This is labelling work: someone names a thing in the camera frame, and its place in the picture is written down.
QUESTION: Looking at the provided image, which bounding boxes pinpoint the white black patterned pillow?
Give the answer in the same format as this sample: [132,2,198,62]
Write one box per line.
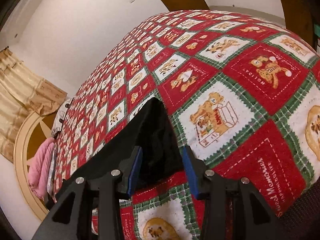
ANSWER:
[51,98,73,138]

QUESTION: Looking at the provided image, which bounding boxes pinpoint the grey white patterned pillow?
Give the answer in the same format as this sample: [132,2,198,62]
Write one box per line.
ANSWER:
[47,143,58,197]

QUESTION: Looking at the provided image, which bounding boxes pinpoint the beige patterned curtain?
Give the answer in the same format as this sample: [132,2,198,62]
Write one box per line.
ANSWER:
[0,47,67,163]

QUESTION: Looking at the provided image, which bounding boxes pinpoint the black pants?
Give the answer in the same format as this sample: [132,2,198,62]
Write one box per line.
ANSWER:
[55,98,183,200]

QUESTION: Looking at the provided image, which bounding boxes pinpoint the cream wooden headboard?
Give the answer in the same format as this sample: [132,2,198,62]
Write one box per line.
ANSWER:
[14,112,56,220]

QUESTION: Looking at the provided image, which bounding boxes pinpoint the red patchwork bedspread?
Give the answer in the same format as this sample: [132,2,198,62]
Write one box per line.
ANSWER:
[53,10,319,239]

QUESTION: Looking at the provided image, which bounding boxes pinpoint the pink folded blanket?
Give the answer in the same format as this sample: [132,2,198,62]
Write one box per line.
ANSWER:
[28,137,55,200]

